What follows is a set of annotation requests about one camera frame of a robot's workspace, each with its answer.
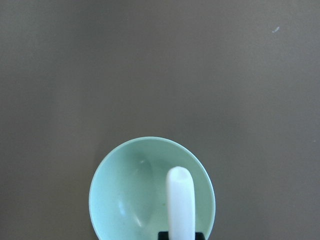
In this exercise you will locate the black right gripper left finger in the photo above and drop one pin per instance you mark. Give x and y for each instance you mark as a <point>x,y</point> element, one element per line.
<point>163,235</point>

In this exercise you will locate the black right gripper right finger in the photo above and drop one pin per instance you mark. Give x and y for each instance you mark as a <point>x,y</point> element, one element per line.
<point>199,236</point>

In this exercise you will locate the mint green bowl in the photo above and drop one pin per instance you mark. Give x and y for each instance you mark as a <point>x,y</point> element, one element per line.
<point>127,197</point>

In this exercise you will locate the white ceramic spoon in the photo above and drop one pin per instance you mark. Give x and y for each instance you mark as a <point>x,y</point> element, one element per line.
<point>180,193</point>

